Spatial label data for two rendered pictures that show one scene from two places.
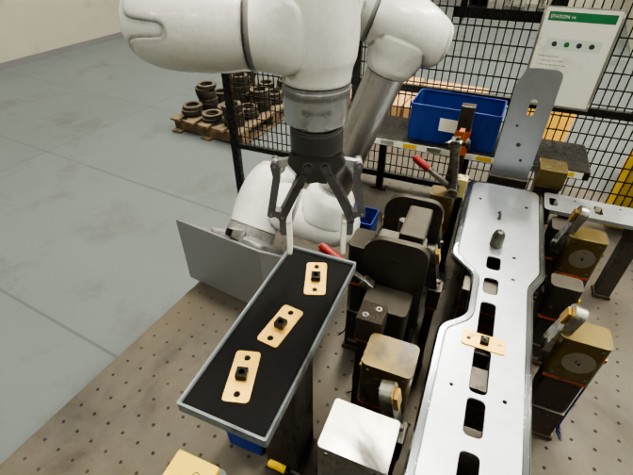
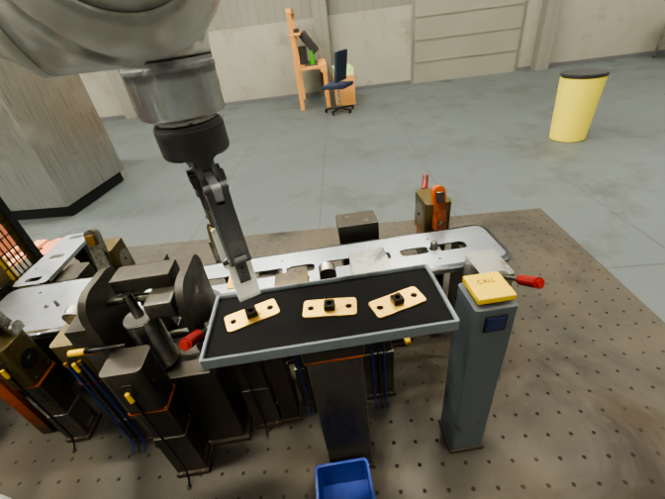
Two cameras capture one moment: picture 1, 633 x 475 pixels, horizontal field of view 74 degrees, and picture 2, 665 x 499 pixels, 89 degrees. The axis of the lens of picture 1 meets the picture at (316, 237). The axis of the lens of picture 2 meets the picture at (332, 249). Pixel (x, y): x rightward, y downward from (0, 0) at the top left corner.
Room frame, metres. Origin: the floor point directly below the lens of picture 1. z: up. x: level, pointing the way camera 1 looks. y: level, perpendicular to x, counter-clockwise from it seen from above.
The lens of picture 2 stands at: (0.59, 0.42, 1.53)
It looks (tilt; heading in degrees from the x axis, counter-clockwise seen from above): 34 degrees down; 246
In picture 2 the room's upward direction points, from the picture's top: 8 degrees counter-clockwise
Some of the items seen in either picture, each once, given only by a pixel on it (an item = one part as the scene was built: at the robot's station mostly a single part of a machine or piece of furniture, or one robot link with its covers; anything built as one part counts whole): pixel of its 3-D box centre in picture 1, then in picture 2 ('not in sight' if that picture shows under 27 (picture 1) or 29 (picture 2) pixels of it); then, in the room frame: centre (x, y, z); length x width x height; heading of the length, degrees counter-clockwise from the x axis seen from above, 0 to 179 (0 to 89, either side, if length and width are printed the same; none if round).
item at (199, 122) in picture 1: (240, 96); not in sight; (4.11, 0.75, 0.22); 1.21 x 0.84 x 0.44; 150
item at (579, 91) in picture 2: not in sight; (575, 106); (-3.86, -2.02, 0.37); 0.46 x 0.46 x 0.73
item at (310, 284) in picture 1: (316, 276); (251, 313); (0.56, 0.00, 1.17); 0.08 x 0.04 x 0.01; 177
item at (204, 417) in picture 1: (281, 324); (327, 311); (0.45, 0.06, 1.16); 0.37 x 0.14 x 0.02; 158
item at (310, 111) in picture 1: (316, 103); (177, 91); (0.55, 0.00, 1.49); 0.09 x 0.09 x 0.06
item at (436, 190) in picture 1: (428, 238); (45, 396); (1.03, -0.35, 0.87); 0.10 x 0.07 x 0.35; 68
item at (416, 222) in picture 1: (394, 299); (185, 361); (0.71, -0.19, 0.94); 0.18 x 0.13 x 0.49; 158
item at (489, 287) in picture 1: (475, 328); not in sight; (0.70, -0.41, 0.84); 0.12 x 0.05 x 0.29; 68
